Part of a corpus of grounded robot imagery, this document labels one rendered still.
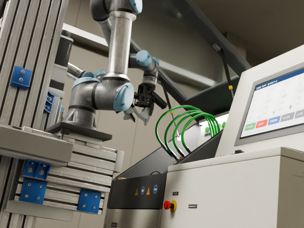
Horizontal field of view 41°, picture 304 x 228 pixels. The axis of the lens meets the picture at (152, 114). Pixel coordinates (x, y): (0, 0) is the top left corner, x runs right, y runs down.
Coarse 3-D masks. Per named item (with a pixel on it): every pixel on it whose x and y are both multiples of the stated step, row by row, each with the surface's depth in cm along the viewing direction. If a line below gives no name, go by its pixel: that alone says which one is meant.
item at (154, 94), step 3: (150, 93) 209; (153, 93) 209; (156, 93) 209; (153, 96) 209; (156, 96) 209; (159, 96) 210; (156, 99) 209; (159, 99) 209; (162, 99) 210; (156, 102) 212; (159, 102) 210; (162, 102) 210; (165, 102) 211; (159, 105) 212; (162, 105) 210; (165, 105) 210; (162, 108) 212
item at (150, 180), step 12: (120, 180) 227; (132, 180) 212; (144, 180) 199; (156, 180) 187; (120, 192) 223; (132, 192) 208; (144, 192) 195; (120, 204) 218; (132, 204) 204; (144, 204) 192; (156, 204) 181
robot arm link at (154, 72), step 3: (153, 57) 212; (156, 60) 212; (156, 63) 211; (156, 66) 210; (156, 69) 211; (144, 72) 211; (147, 72) 210; (150, 72) 209; (153, 72) 210; (156, 72) 211; (144, 75) 211; (147, 75) 209; (150, 75) 209; (153, 75) 210; (156, 75) 211
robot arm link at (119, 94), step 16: (112, 0) 170; (128, 0) 168; (112, 16) 171; (128, 16) 169; (112, 32) 170; (128, 32) 170; (112, 48) 168; (128, 48) 170; (112, 64) 167; (112, 80) 164; (128, 80) 168; (96, 96) 165; (112, 96) 163; (128, 96) 166
